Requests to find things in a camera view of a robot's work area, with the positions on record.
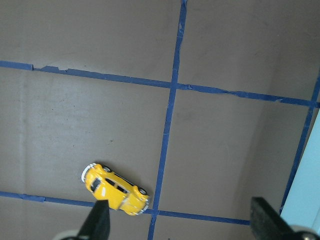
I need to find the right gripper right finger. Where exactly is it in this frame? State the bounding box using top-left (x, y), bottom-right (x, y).
top-left (250, 196), bottom-right (320, 240)

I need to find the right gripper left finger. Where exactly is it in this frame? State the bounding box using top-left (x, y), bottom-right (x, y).
top-left (75, 200), bottom-right (111, 240)

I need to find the yellow beetle toy car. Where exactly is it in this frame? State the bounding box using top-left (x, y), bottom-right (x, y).
top-left (81, 163), bottom-right (150, 216)

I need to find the light blue plastic bin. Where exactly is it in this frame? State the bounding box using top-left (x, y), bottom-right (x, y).
top-left (280, 115), bottom-right (320, 234)

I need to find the brown paper table cover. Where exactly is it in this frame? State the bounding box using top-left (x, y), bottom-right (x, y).
top-left (0, 0), bottom-right (320, 240)

